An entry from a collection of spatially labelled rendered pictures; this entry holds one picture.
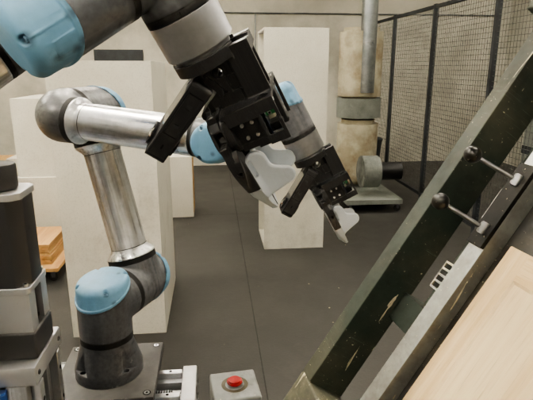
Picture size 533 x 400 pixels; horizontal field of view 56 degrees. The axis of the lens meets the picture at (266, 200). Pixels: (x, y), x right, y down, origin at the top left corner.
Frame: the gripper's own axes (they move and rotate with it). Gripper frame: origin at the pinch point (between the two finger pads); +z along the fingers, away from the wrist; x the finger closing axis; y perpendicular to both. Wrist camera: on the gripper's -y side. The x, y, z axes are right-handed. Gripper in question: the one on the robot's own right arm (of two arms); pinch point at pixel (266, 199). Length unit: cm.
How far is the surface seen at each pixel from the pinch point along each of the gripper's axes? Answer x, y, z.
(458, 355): 13, 14, 58
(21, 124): 353, -284, 53
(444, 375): 11, 11, 60
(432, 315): 23, 12, 56
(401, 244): 48, 10, 57
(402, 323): 34, 4, 70
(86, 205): 194, -166, 79
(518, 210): 34, 36, 45
